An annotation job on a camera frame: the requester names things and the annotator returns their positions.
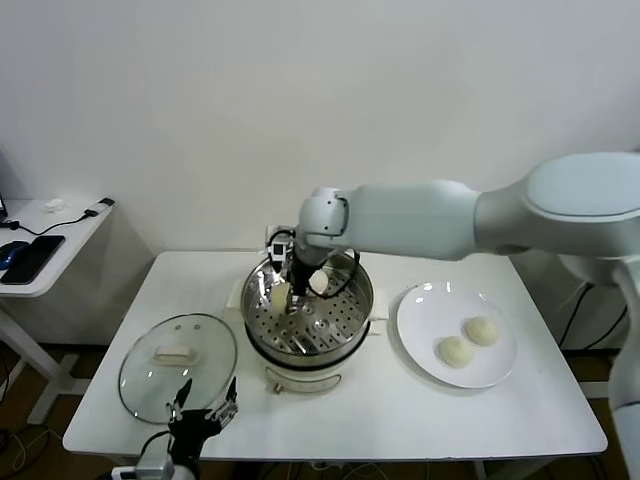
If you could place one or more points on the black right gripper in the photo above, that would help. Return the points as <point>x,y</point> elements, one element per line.
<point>300,277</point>

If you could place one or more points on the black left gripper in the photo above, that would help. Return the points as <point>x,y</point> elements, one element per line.
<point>189,425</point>

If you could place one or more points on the white steamed baozi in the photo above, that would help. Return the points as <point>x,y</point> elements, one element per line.
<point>455,352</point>
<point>319,282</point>
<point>482,331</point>
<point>281,299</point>

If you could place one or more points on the round glass pot lid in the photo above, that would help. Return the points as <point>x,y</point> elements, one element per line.
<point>150,345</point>

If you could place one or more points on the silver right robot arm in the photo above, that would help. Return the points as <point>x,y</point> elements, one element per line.
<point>410,220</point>

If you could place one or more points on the perforated steel steamer basket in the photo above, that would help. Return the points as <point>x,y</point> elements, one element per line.
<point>340,315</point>

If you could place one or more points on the cream electric cooking pot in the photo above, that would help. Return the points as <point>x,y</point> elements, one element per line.
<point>300,377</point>

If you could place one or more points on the round white plate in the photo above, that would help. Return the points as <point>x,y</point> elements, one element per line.
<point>430,370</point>

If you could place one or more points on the white side desk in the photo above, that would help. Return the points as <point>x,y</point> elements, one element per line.
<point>75,235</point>

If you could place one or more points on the black smartphone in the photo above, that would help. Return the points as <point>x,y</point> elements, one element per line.
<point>35,260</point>

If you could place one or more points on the blue computer mouse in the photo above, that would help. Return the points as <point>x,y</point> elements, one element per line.
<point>12,252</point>

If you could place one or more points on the small white plastic object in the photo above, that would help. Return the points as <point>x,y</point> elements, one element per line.
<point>56,205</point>

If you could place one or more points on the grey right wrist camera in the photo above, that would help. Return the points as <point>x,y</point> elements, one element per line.
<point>279,247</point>

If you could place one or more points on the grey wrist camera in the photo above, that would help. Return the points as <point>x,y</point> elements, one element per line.
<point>279,247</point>
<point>155,465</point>

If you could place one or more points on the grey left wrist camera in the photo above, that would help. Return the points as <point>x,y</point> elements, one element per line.
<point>155,465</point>

